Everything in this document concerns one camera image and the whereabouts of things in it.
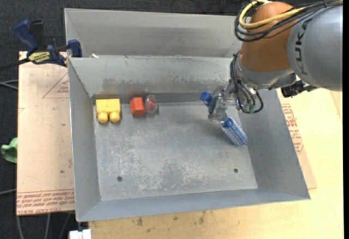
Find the grey metal bin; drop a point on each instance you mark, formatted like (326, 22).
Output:
(169, 156)

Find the red toy block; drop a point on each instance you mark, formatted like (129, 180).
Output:
(137, 106)

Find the clear glass thing red inside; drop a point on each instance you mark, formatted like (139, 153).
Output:
(151, 104)

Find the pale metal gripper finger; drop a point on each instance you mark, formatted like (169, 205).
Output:
(223, 112)
(213, 111)

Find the yellow toy block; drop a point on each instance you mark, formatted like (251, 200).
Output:
(107, 108)

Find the brown cardboard board red print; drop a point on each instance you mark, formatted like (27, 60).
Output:
(43, 137)

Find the black cylinder on white bracket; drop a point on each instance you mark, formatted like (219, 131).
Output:
(293, 89)

